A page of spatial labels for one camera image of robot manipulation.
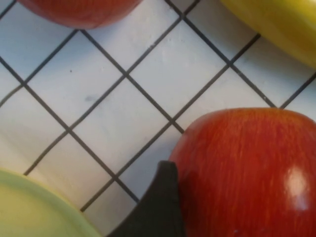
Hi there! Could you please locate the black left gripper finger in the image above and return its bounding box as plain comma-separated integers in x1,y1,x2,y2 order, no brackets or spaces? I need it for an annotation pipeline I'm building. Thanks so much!
106,160,185,237

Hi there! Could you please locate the red apple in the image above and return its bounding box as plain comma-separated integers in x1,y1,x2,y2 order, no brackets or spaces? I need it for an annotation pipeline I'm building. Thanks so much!
17,0,144,30
168,108,316,237

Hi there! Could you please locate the yellow banana with green tip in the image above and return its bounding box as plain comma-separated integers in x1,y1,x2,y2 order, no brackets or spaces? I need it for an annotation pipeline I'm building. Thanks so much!
219,0,316,70

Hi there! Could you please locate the yellow round plate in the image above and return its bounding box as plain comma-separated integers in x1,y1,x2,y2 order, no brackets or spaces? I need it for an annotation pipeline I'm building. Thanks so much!
0,167,103,237

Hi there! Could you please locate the white grid tablecloth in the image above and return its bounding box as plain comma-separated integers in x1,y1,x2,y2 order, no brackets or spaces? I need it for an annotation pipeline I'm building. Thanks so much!
0,0,316,237

